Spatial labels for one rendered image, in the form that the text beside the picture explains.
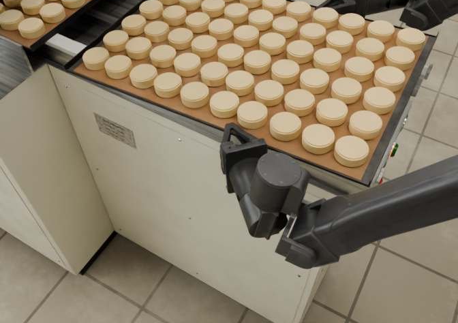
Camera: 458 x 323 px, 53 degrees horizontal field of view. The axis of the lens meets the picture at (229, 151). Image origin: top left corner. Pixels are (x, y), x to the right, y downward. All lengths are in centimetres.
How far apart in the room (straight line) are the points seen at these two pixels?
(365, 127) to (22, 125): 73
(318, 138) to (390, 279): 106
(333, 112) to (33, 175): 75
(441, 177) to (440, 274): 127
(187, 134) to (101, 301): 89
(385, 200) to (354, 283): 113
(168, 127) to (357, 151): 39
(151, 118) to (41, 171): 38
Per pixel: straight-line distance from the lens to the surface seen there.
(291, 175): 58
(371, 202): 57
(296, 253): 62
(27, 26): 105
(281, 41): 90
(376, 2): 105
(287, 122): 74
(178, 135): 92
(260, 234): 65
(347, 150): 71
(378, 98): 80
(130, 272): 167
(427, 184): 53
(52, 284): 172
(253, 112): 75
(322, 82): 81
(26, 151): 115
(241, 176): 66
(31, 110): 110
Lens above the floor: 150
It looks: 52 degrees down
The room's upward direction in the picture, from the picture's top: straight up
